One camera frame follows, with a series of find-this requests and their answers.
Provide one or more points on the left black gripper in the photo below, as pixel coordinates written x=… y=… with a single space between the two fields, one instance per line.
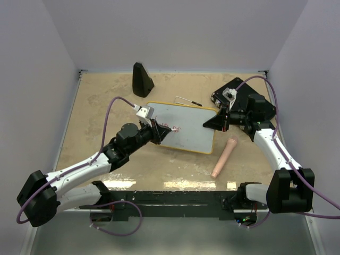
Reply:
x=158 y=132

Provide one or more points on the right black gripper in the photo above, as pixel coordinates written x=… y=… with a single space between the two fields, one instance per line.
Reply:
x=218 y=121

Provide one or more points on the yellow framed whiteboard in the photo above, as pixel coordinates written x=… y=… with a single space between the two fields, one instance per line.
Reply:
x=188 y=120

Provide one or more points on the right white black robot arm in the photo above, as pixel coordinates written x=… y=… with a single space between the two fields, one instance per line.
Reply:
x=290 y=189

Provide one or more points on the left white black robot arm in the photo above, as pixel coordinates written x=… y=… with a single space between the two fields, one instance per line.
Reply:
x=38 y=197

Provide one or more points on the black wedge stand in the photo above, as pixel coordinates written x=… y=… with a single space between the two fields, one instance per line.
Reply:
x=142 y=83

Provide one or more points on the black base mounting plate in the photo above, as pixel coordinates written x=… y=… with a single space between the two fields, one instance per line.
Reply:
x=189 y=204

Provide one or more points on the pink plastic handle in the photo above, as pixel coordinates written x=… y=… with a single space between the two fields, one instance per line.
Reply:
x=230 y=145

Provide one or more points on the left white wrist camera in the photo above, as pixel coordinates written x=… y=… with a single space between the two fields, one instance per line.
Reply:
x=144 y=114

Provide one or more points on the metal wire board stand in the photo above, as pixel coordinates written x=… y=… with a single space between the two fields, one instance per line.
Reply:
x=185 y=102

